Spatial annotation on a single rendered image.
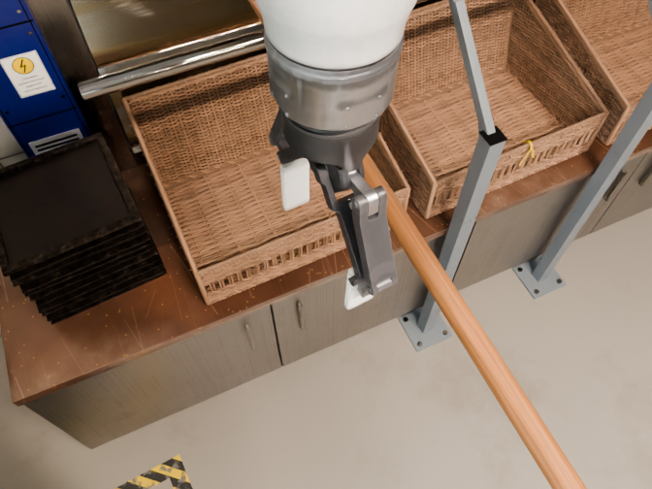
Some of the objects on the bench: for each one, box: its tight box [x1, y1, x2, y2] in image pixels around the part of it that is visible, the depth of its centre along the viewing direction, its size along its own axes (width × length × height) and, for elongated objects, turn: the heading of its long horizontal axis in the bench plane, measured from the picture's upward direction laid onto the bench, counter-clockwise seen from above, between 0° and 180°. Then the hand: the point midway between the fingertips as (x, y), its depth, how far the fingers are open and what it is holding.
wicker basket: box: [378, 0, 610, 218], centre depth 156 cm, size 49×56×28 cm
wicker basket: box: [121, 52, 411, 306], centre depth 142 cm, size 49×56×28 cm
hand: (326, 244), depth 58 cm, fingers open, 13 cm apart
